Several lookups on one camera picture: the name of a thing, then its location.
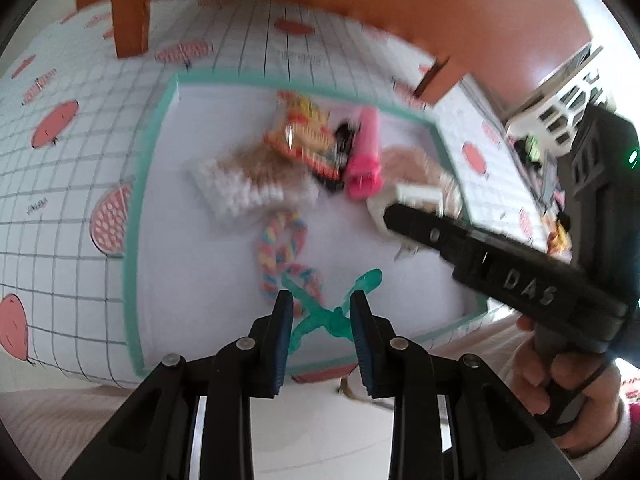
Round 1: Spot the black and green small item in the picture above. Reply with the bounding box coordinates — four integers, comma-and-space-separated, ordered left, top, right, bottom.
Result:
515, 134, 545, 167

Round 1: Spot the black toy car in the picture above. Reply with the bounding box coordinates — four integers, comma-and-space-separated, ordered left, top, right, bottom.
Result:
315, 120, 362, 194

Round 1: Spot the pastel braided rope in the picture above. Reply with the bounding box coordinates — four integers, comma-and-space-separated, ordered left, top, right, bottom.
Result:
257, 210, 326, 319

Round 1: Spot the clear bag of cotton swabs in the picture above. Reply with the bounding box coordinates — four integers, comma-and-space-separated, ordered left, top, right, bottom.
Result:
187, 144, 321, 222

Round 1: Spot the fruit print grid mat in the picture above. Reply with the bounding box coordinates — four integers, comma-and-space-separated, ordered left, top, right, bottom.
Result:
0, 0, 576, 392

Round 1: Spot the pink plastic toy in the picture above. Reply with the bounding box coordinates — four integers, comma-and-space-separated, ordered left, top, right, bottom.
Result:
344, 106, 386, 202

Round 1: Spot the person's right forearm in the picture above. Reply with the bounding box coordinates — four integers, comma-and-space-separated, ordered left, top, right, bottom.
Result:
592, 377, 640, 480

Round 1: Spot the white drawer with teal rim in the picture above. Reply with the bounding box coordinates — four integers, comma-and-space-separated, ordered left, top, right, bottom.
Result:
122, 72, 493, 386

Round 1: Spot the person's right hand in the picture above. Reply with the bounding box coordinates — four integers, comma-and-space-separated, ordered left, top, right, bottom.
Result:
514, 310, 626, 461

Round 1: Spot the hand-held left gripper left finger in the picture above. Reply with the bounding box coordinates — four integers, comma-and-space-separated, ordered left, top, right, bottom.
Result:
62, 289, 296, 480

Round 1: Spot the white plastic block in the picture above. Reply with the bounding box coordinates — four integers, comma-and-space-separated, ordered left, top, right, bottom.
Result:
366, 184, 447, 252

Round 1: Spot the clear bag with brown content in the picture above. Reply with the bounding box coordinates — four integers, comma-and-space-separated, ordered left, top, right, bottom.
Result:
379, 144, 465, 216

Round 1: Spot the orange wooden table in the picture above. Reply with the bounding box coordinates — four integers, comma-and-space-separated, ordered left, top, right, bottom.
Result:
75, 0, 598, 111

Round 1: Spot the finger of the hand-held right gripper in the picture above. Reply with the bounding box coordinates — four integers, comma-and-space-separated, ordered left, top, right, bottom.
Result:
383, 203, 502, 275

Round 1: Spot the colourful snack packet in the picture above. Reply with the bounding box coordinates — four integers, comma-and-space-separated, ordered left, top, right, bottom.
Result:
263, 91, 347, 181

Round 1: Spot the orange and yellow small item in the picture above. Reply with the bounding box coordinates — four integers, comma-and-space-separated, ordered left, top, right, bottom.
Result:
546, 219, 572, 257

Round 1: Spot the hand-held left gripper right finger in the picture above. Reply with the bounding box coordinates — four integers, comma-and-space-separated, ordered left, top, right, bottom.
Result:
349, 290, 581, 480

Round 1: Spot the white plastic basket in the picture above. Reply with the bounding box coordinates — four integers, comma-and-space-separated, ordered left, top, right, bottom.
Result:
504, 45, 610, 157

